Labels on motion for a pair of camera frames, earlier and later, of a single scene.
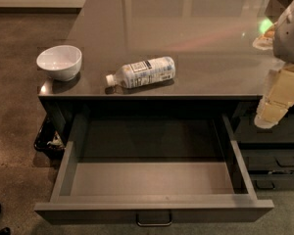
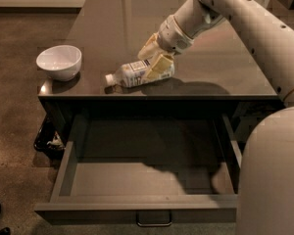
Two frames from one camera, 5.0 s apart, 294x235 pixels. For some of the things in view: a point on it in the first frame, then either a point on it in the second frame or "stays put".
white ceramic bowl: (62, 63) stays put
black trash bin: (52, 136) stays put
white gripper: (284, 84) → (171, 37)
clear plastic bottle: (139, 73) stays put
